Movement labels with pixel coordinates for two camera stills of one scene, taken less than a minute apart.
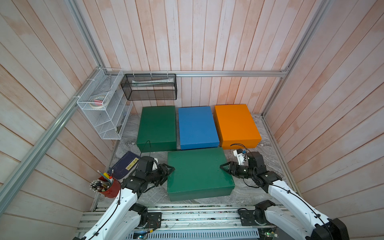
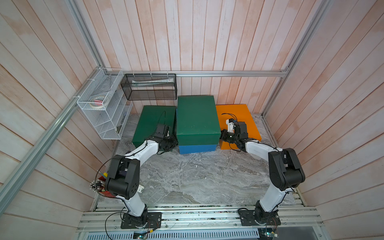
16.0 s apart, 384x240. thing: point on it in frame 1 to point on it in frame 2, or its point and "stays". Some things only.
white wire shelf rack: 104,104 stays
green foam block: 157,129 stays
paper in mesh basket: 135,83 stays
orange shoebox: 237,127 stays
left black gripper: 165,172 to 175,143
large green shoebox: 197,174 to 197,120
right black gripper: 232,164 to 223,132
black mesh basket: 150,86 stays
